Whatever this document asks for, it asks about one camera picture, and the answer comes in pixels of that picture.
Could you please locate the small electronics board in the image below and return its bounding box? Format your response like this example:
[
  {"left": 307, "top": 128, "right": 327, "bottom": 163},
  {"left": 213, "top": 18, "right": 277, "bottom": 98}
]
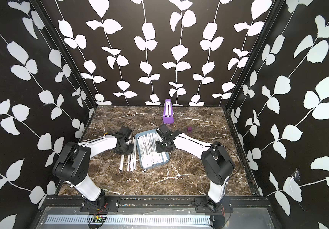
[{"left": 88, "top": 215, "right": 107, "bottom": 224}]

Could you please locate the blue storage box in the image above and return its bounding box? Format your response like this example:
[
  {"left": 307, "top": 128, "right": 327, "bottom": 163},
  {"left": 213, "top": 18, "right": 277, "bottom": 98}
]
[{"left": 134, "top": 128, "right": 171, "bottom": 170}]

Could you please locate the purple metronome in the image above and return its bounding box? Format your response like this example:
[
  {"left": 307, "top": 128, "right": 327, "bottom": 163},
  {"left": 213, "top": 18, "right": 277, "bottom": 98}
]
[{"left": 163, "top": 99, "right": 175, "bottom": 124}]

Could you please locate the white perforated cable duct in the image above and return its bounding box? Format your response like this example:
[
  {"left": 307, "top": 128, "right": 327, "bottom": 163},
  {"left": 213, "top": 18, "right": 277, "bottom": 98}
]
[{"left": 43, "top": 215, "right": 213, "bottom": 226}]

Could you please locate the left pile white straw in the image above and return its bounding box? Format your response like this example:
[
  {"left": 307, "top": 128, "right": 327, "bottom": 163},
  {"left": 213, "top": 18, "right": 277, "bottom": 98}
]
[{"left": 119, "top": 143, "right": 136, "bottom": 172}]

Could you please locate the black mounting rail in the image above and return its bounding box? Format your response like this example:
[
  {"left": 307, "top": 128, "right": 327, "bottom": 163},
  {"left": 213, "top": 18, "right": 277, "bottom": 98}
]
[{"left": 40, "top": 195, "right": 272, "bottom": 214}]

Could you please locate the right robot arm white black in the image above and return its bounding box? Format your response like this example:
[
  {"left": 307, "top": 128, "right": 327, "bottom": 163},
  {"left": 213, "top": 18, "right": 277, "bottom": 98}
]
[{"left": 156, "top": 124, "right": 235, "bottom": 212}]

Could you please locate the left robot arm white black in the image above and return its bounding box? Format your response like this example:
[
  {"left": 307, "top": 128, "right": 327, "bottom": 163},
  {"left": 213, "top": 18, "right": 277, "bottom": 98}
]
[{"left": 53, "top": 126, "right": 134, "bottom": 205}]

